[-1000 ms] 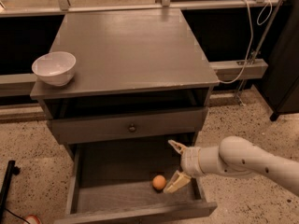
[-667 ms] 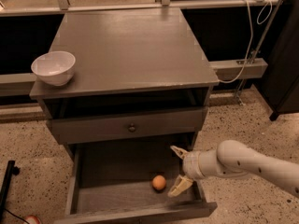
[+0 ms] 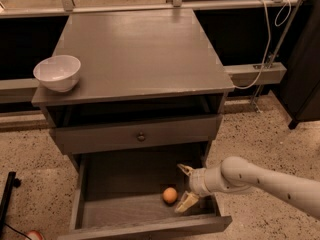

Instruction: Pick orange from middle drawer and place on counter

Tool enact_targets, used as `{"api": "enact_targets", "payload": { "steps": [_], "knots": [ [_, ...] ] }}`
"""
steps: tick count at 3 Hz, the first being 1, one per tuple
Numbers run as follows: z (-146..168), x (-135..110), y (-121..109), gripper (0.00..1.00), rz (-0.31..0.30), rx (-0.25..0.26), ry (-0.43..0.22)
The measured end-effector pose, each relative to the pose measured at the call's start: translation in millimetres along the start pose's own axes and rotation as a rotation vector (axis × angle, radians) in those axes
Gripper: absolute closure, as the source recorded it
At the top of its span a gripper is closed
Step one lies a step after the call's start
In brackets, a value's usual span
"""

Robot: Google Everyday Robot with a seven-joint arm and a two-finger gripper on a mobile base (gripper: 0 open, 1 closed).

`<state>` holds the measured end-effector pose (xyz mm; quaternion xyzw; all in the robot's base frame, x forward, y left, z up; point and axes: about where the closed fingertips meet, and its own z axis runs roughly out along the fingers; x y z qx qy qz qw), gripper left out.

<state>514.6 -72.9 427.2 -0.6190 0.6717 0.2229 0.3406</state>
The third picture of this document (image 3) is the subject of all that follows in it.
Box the metal frame rail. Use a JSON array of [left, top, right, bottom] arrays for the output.
[[0, 0, 309, 19]]

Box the open grey bottom drawer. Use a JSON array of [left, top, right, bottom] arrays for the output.
[[58, 143, 232, 240]]

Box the closed grey middle drawer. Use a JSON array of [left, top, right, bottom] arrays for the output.
[[52, 115, 222, 154]]

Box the red and white object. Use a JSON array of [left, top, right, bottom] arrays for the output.
[[25, 230, 45, 240]]

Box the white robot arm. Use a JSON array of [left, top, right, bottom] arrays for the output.
[[175, 156, 320, 219]]

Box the grey wooden drawer cabinet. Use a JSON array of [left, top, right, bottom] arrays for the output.
[[31, 8, 236, 172]]

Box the white bowl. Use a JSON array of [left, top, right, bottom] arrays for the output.
[[33, 55, 81, 92]]

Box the black stand leg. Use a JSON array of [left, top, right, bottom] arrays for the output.
[[0, 171, 21, 236]]

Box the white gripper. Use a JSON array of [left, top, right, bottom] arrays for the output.
[[175, 163, 211, 213]]

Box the white cable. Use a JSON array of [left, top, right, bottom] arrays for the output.
[[232, 0, 293, 91]]

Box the orange fruit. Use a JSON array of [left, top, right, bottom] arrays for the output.
[[162, 187, 178, 204]]

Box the round metal drawer knob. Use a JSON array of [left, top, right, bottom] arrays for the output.
[[137, 132, 146, 142]]

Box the dark cabinet at right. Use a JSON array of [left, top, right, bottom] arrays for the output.
[[274, 0, 320, 130]]

